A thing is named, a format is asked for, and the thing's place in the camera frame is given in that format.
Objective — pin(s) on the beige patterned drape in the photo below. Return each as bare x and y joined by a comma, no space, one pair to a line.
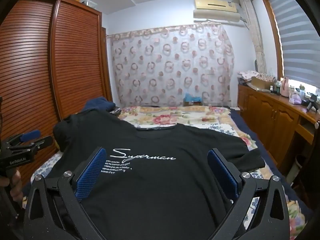
255,30

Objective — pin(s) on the folded navy garment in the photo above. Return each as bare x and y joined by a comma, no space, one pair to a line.
98,103

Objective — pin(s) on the wooden slatted wardrobe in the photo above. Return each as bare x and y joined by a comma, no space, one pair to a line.
75,55

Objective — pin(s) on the sheer circle-patterned curtain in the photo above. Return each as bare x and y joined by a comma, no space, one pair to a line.
170,65

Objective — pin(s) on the open cardboard box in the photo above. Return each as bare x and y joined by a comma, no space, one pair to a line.
261,82

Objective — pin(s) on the black printed t-shirt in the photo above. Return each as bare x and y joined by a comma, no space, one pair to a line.
150,192

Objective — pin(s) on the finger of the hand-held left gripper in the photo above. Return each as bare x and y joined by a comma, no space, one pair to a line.
30,135
40,142

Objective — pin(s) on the black mini tripod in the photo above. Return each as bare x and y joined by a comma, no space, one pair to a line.
310,102

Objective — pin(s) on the clear storage box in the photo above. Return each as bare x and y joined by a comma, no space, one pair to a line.
89,3

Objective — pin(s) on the navy bed sheet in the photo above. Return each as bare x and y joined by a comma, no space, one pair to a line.
255,135

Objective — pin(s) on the person's left hand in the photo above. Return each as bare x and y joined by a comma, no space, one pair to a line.
16,185

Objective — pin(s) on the white power strip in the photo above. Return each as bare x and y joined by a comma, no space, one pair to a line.
236,108

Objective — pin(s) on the dark small fan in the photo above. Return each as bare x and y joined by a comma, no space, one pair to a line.
256,65

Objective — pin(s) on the pink thermos jug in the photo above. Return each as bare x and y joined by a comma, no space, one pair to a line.
285,86

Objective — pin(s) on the grey zebra window blind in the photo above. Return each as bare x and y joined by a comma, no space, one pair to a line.
297,35

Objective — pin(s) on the bottle with dark cap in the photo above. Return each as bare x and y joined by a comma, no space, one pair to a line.
302,91

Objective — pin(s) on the grey trash bin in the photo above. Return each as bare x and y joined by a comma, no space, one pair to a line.
298,167

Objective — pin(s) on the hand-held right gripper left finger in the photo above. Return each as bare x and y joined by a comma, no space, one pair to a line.
91,170

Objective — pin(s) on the beige air conditioner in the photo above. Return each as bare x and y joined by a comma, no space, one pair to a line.
215,5

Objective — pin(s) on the folded floral cloth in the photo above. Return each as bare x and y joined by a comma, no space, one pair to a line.
248,75

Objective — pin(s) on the dark teal bottle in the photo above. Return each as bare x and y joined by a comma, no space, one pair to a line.
277,87

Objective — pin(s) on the cream air deflector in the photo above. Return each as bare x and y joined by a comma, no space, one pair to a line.
215,16

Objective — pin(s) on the long wooden sideboard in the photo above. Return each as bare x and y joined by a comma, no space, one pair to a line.
270,112

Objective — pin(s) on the rose floral blanket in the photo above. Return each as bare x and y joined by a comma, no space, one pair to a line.
170,115

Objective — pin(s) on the cardboard box with blue contents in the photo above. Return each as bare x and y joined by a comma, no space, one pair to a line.
192,100

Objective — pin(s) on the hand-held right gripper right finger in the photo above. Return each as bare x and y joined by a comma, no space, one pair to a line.
222,172

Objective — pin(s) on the purple tissue pack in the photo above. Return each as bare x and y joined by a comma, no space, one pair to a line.
295,99

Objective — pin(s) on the wooden window frame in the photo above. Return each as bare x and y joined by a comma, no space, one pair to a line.
273,35

